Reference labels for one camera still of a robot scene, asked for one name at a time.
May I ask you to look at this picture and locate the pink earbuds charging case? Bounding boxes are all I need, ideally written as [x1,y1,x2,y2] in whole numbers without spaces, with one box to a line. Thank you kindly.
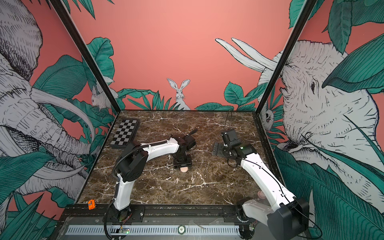
[180,167,189,173]

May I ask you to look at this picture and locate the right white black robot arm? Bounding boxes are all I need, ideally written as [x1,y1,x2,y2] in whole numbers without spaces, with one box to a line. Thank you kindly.
[213,129,309,240]

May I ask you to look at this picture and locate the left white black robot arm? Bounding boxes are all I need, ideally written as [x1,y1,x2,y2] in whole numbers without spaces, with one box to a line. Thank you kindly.
[112,129,198,212]

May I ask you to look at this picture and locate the pink open case at edge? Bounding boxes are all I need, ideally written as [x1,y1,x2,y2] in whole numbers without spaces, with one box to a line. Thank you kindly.
[258,191,266,200]

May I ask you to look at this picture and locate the black white checkerboard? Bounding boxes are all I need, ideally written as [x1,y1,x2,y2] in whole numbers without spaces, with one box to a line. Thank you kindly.
[110,118,140,149]

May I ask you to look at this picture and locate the orange clip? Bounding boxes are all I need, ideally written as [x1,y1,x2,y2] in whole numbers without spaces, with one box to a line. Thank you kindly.
[88,199,96,210]

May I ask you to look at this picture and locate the white perforated vent strip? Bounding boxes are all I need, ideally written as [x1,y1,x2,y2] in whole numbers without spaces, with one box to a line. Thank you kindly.
[65,225,240,236]

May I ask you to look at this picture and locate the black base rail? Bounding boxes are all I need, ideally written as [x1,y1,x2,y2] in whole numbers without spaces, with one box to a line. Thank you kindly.
[60,204,268,225]

